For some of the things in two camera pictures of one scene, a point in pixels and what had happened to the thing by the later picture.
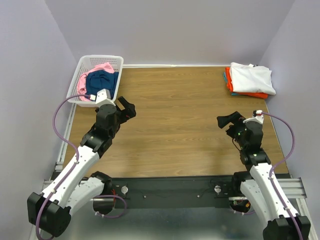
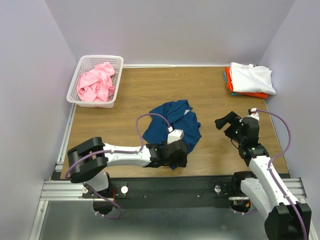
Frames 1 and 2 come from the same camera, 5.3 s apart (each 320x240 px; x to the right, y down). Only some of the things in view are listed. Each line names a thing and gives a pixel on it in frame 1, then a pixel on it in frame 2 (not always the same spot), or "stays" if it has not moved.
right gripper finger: [233, 118] stays
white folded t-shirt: [249, 78] stays
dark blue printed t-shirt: [99, 80] -> [179, 114]
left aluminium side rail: [59, 166] stays
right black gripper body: [236, 131] stays
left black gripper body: [120, 118] -> [180, 161]
